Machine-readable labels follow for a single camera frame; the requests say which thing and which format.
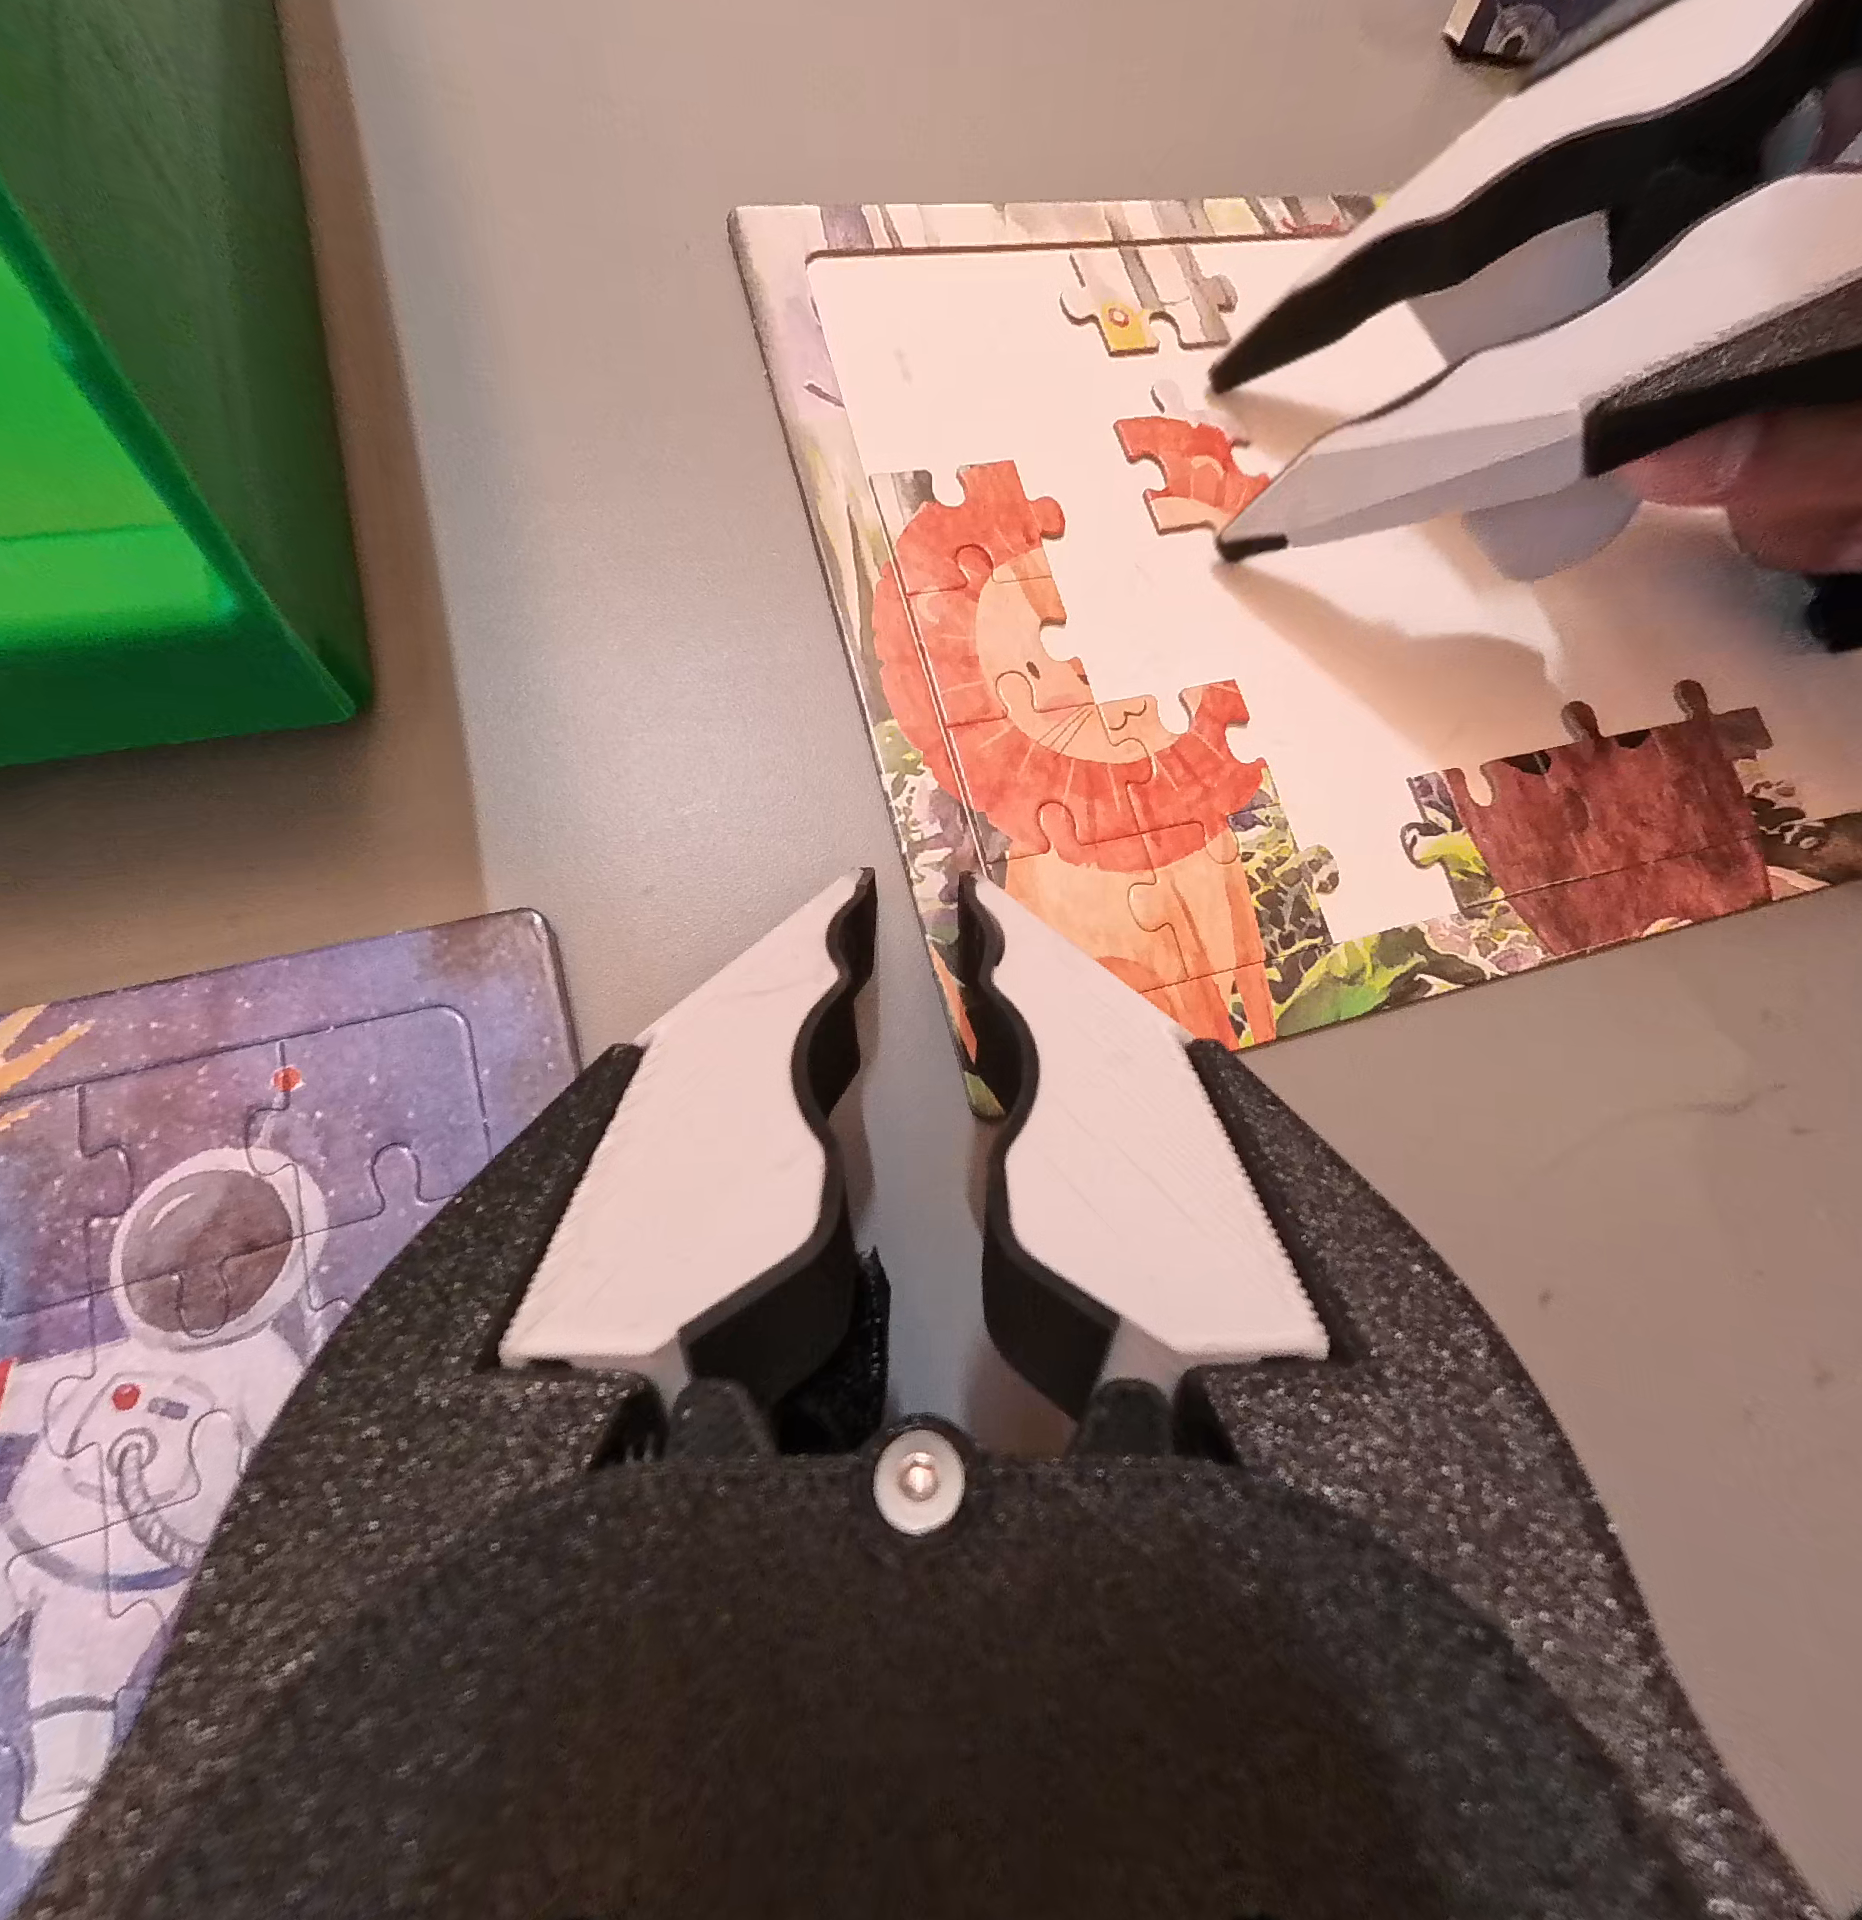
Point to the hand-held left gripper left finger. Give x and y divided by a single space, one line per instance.
677 1171

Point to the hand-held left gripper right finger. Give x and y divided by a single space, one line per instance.
1158 1185

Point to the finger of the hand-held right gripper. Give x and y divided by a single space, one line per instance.
1547 405
1563 151

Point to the lion jigsaw puzzle board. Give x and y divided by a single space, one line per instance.
1321 631

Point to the orange puzzle piece grey knob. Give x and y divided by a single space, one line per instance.
1187 465

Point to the whiskered orange puzzle piece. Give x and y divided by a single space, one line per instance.
1187 743

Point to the assembled lion puzzle pieces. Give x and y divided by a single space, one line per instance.
1023 751

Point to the grey desk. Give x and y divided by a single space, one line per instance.
602 450

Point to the person's right hand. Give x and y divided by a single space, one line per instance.
1801 486

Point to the illustrated puzzle box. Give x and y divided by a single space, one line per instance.
1486 26

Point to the grey puzzle piece yellow dot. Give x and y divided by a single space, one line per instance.
1148 299

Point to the assembled brown trunk puzzle pieces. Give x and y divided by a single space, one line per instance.
1590 826

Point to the astronaut jigsaw puzzle board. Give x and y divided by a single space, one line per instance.
196 1200

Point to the green plastic bin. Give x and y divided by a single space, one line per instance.
122 450

